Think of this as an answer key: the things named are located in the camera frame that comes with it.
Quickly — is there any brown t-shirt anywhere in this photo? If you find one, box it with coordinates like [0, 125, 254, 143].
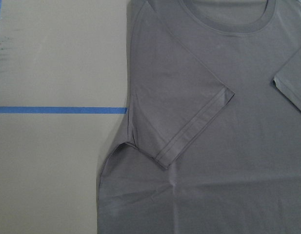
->
[97, 0, 301, 234]

